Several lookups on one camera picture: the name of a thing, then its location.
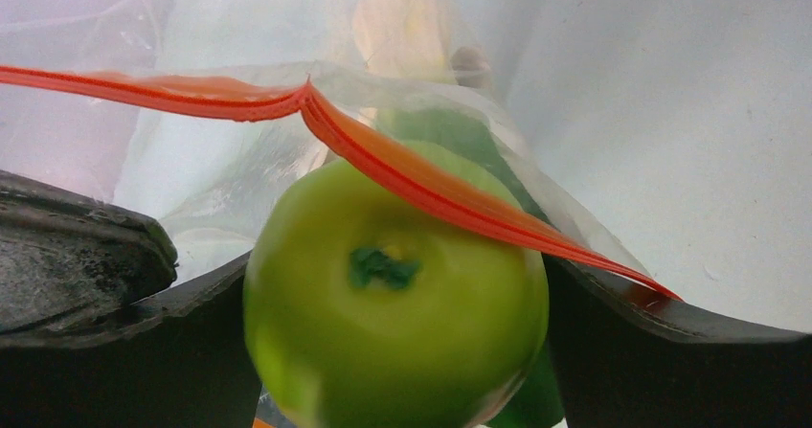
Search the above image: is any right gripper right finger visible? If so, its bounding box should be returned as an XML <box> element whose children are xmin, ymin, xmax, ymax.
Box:
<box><xmin>545</xmin><ymin>257</ymin><xmax>811</xmax><ymax>427</ymax></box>

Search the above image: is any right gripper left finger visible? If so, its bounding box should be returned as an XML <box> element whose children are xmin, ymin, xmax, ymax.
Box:
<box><xmin>1</xmin><ymin>257</ymin><xmax>260</xmax><ymax>427</ymax></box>

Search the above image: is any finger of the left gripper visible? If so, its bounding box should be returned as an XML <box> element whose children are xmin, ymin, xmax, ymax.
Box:
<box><xmin>1</xmin><ymin>171</ymin><xmax>178</xmax><ymax>349</ymax></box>

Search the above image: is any green apple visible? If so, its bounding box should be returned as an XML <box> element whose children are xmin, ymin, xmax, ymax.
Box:
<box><xmin>243</xmin><ymin>159</ymin><xmax>549</xmax><ymax>427</ymax></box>

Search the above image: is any clear zip top bag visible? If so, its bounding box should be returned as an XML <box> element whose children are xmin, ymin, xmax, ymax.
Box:
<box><xmin>0</xmin><ymin>0</ymin><xmax>683</xmax><ymax>428</ymax></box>

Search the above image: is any green bok choy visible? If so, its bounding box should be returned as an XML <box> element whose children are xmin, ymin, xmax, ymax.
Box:
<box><xmin>352</xmin><ymin>0</ymin><xmax>564</xmax><ymax>427</ymax></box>

